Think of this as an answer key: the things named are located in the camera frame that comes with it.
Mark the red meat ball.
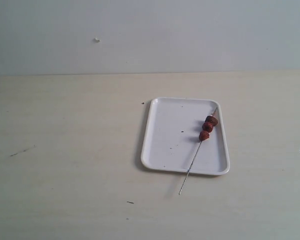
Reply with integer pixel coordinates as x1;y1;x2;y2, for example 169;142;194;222
205;115;219;127
202;121;214;133
199;130;210;142

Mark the thin metal skewer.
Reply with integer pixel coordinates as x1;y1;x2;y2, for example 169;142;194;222
178;107;218;196

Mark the white plastic tray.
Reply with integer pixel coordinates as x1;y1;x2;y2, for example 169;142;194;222
140;97;230;176

